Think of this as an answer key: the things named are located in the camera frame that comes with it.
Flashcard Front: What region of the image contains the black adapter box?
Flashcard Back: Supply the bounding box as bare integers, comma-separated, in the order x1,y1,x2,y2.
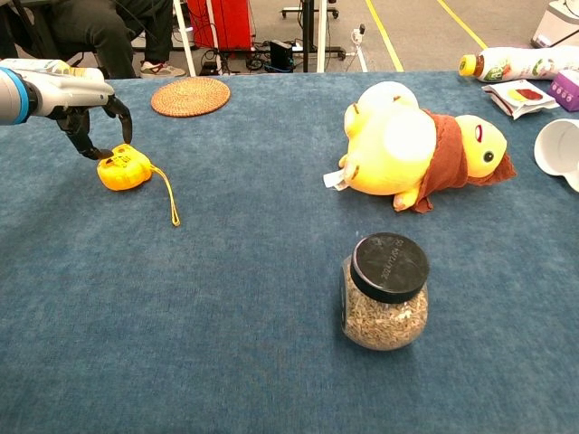
270,39,295,69

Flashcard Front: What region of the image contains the white labelled bottle yellow cap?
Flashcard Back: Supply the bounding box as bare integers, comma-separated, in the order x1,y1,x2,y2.
458,44,579,83

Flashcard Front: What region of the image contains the round woven rattan coaster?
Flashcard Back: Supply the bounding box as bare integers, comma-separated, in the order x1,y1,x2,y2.
150,76,232,118

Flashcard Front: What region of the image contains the black camera tripod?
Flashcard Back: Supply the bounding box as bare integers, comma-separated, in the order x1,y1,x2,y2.
301,0,318,73

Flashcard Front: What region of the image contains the yellow tape measure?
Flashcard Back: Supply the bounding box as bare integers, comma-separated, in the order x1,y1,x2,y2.
96,143,181,228

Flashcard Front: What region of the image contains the person's dark trouser leg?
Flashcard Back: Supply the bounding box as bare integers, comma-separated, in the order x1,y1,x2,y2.
44,0,176,80

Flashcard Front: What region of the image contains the white metal frame leg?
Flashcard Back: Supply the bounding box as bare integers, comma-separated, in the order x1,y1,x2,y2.
315,0,327,73
171,0,198,78

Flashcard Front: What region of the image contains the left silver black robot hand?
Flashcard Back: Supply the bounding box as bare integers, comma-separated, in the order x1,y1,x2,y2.
29,67,134,162

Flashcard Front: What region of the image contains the red cabinet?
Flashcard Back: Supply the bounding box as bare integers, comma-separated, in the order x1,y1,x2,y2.
185,0,254,51

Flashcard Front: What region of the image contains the light blue mug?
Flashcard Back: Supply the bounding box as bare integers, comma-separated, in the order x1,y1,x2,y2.
533,118,579,193

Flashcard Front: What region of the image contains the yellow plush toy brown hood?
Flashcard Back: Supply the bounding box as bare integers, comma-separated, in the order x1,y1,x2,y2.
323,88,517,214

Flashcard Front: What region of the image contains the grain jar with black lid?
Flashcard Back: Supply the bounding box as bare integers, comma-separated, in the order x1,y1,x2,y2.
339,231,431,352

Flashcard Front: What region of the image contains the purple small box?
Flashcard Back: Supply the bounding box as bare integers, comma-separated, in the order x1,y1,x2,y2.
546,69,579,112

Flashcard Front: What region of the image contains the white snack packet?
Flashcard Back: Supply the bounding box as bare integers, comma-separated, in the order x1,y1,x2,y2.
481,79,561,121

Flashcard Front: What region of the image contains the white grey machine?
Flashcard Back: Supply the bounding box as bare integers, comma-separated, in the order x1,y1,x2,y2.
529,0,579,49

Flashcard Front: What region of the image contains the white red sneaker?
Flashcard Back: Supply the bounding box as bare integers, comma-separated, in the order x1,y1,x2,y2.
138,60,187,79

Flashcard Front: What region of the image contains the blue carpet table mat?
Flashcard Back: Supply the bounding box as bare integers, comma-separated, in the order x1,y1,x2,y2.
0,71,579,434

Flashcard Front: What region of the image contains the clear bottle of yellow oil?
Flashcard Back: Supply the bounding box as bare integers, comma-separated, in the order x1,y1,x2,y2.
0,57,73,76

